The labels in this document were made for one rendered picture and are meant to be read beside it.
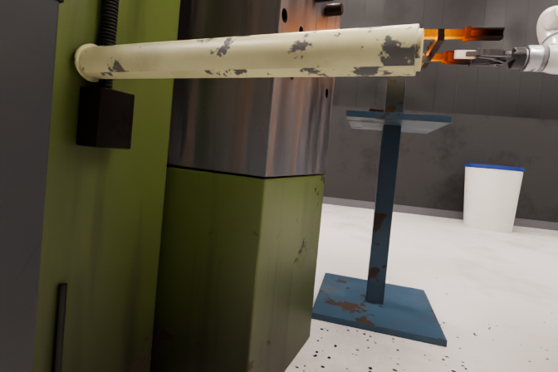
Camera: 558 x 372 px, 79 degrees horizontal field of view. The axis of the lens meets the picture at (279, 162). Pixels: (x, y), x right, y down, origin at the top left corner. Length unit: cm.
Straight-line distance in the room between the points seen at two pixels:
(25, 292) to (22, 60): 15
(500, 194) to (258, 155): 307
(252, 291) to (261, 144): 27
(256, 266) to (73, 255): 29
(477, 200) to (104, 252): 326
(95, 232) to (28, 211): 35
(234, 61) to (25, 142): 21
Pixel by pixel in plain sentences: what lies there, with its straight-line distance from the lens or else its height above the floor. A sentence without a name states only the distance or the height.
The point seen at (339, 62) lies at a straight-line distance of 34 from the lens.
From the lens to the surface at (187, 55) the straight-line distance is 42.
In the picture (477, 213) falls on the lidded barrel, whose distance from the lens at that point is 357.
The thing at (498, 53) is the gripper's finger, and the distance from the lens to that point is 143.
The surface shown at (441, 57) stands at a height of 92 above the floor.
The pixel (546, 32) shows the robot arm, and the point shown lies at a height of 103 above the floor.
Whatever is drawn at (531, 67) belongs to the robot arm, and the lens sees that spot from 150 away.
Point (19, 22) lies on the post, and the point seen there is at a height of 58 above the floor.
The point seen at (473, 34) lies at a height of 93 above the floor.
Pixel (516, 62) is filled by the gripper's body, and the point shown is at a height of 91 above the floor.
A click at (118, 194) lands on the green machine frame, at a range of 62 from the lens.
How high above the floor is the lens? 52
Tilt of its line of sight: 2 degrees down
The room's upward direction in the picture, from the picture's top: 5 degrees clockwise
